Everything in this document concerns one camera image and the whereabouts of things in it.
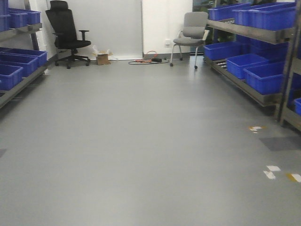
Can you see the left steel shelf rack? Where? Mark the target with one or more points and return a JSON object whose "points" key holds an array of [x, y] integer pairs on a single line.
{"points": [[6, 96]]}

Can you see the steel shelf rack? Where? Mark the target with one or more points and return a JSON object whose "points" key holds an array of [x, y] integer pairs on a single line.
{"points": [[276, 46], [6, 96]]}

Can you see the right steel shelf rack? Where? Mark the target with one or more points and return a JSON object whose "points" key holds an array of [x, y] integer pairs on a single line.
{"points": [[276, 46]]}

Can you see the open cardboard box on floor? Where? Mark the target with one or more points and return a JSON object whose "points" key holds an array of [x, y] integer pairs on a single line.
{"points": [[102, 57]]}

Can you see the blue bin right lower back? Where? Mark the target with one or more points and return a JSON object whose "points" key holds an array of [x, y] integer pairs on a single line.
{"points": [[225, 50]]}

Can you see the blue bin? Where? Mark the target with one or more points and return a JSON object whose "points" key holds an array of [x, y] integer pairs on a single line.
{"points": [[28, 63], [270, 16], [266, 79], [12, 18], [237, 64], [41, 55], [225, 11], [225, 50], [10, 76]]}

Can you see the grey visitor chair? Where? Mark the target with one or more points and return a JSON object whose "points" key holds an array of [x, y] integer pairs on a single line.
{"points": [[193, 33]]}

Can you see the blue bin right lower middle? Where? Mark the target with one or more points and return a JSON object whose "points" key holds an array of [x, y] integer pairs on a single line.
{"points": [[237, 64]]}

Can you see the blue bin right upper back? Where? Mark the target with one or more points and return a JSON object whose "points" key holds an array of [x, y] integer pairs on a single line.
{"points": [[225, 11]]}

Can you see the blue bin right lower front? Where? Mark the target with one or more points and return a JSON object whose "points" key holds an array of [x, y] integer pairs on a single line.
{"points": [[266, 79]]}

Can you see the blue bin left lower back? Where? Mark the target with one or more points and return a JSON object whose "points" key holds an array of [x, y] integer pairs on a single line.
{"points": [[41, 55]]}

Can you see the black office chair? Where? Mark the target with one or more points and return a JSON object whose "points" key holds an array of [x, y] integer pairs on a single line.
{"points": [[61, 20]]}

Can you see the blue bin left lower middle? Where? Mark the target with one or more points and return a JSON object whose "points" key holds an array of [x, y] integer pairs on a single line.
{"points": [[28, 63]]}

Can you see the blue bin left lower front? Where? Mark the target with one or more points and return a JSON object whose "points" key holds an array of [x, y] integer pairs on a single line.
{"points": [[10, 76]]}

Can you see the blue bin right upper front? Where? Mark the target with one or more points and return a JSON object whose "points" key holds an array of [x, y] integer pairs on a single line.
{"points": [[270, 16]]}

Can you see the blue bin left upper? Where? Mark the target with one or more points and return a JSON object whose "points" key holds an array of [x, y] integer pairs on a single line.
{"points": [[12, 18]]}

